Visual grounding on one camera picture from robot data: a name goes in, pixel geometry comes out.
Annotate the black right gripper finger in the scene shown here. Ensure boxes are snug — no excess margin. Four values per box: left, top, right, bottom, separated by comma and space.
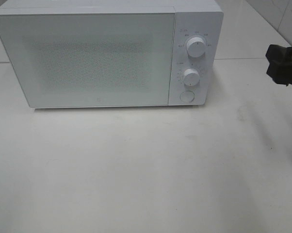
265, 44, 292, 67
266, 63, 292, 86

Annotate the white timer knob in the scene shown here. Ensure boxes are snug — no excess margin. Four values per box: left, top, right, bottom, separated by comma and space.
182, 68, 200, 86

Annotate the round white door button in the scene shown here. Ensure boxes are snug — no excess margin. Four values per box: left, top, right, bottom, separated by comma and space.
179, 91, 195, 103

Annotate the white microwave door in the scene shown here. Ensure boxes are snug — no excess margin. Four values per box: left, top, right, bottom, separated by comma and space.
0, 14, 174, 108

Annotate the upper white power knob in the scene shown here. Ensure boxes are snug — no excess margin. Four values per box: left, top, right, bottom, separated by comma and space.
185, 35, 207, 58

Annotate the white microwave oven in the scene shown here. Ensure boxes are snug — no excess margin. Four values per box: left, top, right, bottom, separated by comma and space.
0, 0, 224, 107

